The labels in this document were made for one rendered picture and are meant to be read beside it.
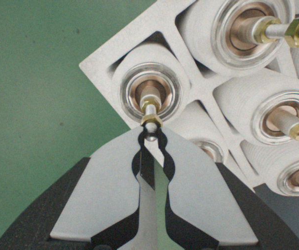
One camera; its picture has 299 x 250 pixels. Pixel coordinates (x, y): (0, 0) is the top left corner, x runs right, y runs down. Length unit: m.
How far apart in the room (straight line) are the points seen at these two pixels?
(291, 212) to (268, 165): 0.31
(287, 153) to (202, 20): 0.22
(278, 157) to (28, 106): 0.57
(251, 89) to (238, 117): 0.04
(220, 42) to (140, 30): 0.11
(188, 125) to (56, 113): 0.40
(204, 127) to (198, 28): 0.12
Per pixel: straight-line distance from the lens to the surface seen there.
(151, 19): 0.27
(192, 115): 0.29
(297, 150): 0.34
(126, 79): 0.21
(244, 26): 0.21
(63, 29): 0.49
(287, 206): 0.64
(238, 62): 0.22
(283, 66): 0.34
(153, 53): 0.21
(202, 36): 0.21
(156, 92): 0.20
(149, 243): 0.36
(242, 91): 0.28
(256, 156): 0.36
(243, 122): 0.26
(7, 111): 0.63
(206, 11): 0.22
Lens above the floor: 0.45
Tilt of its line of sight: 62 degrees down
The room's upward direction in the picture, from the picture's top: 180 degrees counter-clockwise
